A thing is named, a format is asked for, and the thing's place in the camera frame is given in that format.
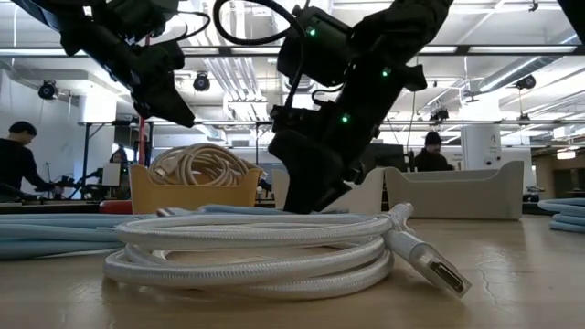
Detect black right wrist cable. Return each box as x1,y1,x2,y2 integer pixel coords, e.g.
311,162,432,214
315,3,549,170
212,0,307,47

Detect black monitor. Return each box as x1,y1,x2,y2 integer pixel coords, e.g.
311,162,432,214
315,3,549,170
374,143,409,173

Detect beige USB cable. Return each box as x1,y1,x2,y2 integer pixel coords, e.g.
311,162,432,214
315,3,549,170
148,143,266,186
153,154,269,187

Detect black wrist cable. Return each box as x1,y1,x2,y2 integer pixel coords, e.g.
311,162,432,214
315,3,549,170
175,9,212,43
212,0,307,47

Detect person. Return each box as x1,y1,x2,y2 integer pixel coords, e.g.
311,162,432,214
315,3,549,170
0,121,60,202
413,131,456,174
109,144,130,165

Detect black aluminium table frame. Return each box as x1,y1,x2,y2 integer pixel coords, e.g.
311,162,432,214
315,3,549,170
0,199,133,216

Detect white USB cable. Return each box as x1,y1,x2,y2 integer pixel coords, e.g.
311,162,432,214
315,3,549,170
102,202,473,301

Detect blue USB cable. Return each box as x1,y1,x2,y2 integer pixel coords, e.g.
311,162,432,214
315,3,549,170
0,212,152,261
537,196,585,235

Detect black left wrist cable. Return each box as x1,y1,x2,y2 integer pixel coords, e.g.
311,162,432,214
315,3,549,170
175,9,212,43

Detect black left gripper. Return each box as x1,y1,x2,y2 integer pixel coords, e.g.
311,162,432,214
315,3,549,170
116,39,197,129

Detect orange plastic bin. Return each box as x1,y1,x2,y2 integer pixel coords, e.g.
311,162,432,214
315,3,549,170
128,164,264,215

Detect gray plastic bin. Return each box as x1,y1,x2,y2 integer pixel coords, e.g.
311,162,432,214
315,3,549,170
383,159,526,221

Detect white column device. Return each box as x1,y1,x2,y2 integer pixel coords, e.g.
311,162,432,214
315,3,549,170
460,123,503,171

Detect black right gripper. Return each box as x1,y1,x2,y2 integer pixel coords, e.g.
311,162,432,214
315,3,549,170
268,102,381,215

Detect white plastic bin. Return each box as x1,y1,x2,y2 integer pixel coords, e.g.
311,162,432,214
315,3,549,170
271,166,386,216

